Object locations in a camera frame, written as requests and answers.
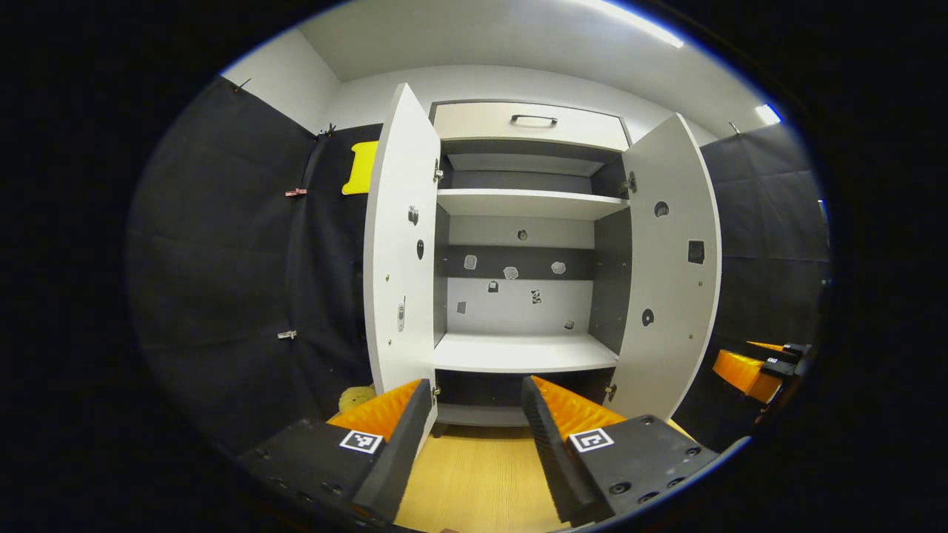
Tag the black clip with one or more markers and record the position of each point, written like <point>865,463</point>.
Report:
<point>326,132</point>

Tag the grey cabinet shelf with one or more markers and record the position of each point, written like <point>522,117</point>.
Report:
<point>522,164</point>

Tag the beige cabinet drawer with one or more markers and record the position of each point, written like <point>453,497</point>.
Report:
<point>474,122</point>

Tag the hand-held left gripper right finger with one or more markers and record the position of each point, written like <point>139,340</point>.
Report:
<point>559,459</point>

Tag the beige cabinet door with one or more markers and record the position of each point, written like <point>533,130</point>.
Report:
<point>396,244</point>
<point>674,296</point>

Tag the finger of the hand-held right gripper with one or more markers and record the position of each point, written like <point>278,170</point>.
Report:
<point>740,370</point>
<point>778,348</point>

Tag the yellow plush toy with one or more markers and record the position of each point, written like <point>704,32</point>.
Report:
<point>354,398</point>

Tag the long ceiling light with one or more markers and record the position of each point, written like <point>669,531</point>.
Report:
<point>641,22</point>

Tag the small ceiling light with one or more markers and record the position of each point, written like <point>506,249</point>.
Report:
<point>768,114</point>

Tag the white cabinet shelf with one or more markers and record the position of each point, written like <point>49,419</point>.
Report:
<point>526,203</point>
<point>522,354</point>

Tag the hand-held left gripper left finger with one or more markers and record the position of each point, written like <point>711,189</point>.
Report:
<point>392,459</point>

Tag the black backdrop cloth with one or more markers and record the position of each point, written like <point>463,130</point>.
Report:
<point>222,259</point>

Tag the beige double-door shoe cabinet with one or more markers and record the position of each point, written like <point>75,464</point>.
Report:
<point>518,311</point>

